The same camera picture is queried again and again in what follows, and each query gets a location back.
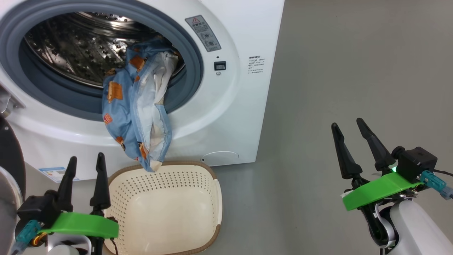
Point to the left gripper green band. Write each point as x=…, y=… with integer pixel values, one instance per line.
x=81, y=225

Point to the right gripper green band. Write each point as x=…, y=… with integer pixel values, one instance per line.
x=378, y=189

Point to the black round glass washer door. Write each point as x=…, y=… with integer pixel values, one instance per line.
x=10, y=152

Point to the blue garment with orange print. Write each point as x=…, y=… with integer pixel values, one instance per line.
x=120, y=106

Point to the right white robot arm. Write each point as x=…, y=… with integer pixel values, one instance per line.
x=421, y=230

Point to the cream plastic basket brown rim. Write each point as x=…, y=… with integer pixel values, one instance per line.
x=159, y=212

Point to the metal washer door hinge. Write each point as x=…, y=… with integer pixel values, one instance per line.
x=10, y=101

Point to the white front-load washing machine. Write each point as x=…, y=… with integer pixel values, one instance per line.
x=219, y=117

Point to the grey rubber door gasket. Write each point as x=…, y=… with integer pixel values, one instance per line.
x=10, y=42

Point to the black door latch socket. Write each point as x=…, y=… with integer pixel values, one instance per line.
x=219, y=66

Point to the blue energy label sticker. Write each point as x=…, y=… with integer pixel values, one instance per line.
x=56, y=174

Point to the round white filter cover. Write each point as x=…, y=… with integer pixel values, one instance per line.
x=219, y=158

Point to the grey warning label sticker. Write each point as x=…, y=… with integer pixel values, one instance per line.
x=203, y=33

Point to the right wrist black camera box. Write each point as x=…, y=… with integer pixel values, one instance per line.
x=416, y=163

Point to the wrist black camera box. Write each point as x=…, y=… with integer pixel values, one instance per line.
x=416, y=163
x=35, y=210

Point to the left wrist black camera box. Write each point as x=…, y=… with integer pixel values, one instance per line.
x=35, y=210

